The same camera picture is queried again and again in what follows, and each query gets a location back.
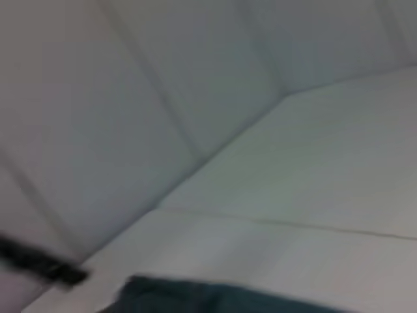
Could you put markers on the blue denim shorts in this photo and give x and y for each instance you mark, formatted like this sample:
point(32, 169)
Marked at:
point(208, 298)

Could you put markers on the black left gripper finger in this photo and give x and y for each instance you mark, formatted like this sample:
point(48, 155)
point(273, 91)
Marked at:
point(42, 264)

